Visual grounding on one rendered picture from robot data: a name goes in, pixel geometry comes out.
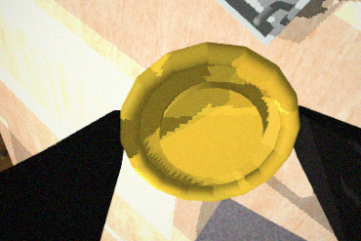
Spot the yellow plate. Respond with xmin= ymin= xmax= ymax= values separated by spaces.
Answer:
xmin=120 ymin=42 xmax=301 ymax=202

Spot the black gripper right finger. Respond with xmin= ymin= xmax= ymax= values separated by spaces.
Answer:
xmin=294 ymin=105 xmax=361 ymax=241

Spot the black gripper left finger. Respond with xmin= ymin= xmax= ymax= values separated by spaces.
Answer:
xmin=0 ymin=110 xmax=124 ymax=241

